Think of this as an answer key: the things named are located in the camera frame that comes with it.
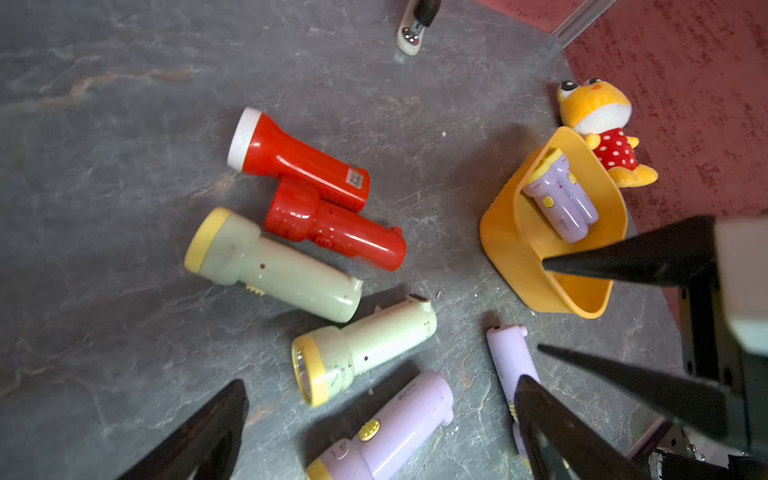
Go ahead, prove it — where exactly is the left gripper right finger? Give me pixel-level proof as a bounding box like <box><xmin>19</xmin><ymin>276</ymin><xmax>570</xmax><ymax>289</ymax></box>
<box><xmin>514</xmin><ymin>375</ymin><xmax>648</xmax><ymax>479</ymax></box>

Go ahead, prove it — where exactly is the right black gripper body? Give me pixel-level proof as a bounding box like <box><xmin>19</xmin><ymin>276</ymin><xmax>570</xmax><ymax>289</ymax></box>
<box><xmin>680</xmin><ymin>216</ymin><xmax>767</xmax><ymax>461</ymax></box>

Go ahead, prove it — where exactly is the yellow storage box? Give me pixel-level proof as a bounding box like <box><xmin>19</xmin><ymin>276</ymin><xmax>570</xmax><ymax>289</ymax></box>
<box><xmin>479</xmin><ymin>127</ymin><xmax>629</xmax><ymax>319</ymax></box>

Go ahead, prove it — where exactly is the black beige stapler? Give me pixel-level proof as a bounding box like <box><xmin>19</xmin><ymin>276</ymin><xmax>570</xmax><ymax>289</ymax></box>
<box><xmin>395</xmin><ymin>0</ymin><xmax>442</xmax><ymax>56</ymax></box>

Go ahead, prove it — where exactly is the orange plush toy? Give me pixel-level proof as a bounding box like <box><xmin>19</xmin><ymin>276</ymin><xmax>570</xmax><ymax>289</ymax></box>
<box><xmin>557</xmin><ymin>78</ymin><xmax>658</xmax><ymax>189</ymax></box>

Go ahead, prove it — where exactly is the green flashlight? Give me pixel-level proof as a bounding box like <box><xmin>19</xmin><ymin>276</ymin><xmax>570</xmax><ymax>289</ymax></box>
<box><xmin>184</xmin><ymin>207</ymin><xmax>363</xmax><ymax>324</ymax></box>
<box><xmin>291</xmin><ymin>294</ymin><xmax>437</xmax><ymax>408</ymax></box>

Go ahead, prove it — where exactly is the red flashlight white head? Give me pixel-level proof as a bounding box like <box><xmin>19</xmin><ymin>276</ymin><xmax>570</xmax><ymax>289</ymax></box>
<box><xmin>227</xmin><ymin>107</ymin><xmax>371</xmax><ymax>213</ymax></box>

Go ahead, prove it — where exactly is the purple flashlight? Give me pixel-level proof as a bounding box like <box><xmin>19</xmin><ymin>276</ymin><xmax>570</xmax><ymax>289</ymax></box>
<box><xmin>305</xmin><ymin>370</ymin><xmax>454</xmax><ymax>479</ymax></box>
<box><xmin>521</xmin><ymin>148</ymin><xmax>590</xmax><ymax>244</ymax></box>
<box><xmin>542</xmin><ymin>149</ymin><xmax>600</xmax><ymax>232</ymax></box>
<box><xmin>486</xmin><ymin>325</ymin><xmax>540</xmax><ymax>467</ymax></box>

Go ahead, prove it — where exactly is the purple flashlight front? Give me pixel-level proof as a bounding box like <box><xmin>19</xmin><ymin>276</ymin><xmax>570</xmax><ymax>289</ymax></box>
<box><xmin>486</xmin><ymin>325</ymin><xmax>540</xmax><ymax>467</ymax></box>

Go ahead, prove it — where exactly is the red flashlight all red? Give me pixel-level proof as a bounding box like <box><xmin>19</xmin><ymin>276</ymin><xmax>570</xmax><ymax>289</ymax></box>
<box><xmin>264</xmin><ymin>178</ymin><xmax>407</xmax><ymax>271</ymax></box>

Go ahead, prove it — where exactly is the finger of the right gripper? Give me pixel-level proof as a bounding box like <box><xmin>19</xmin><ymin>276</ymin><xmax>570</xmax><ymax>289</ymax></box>
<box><xmin>537</xmin><ymin>344</ymin><xmax>744</xmax><ymax>441</ymax></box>
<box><xmin>542</xmin><ymin>216</ymin><xmax>716</xmax><ymax>287</ymax></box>

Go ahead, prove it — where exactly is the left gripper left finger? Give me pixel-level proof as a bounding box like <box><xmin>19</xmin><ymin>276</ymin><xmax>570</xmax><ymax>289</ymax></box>
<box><xmin>121</xmin><ymin>379</ymin><xmax>249</xmax><ymax>480</ymax></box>

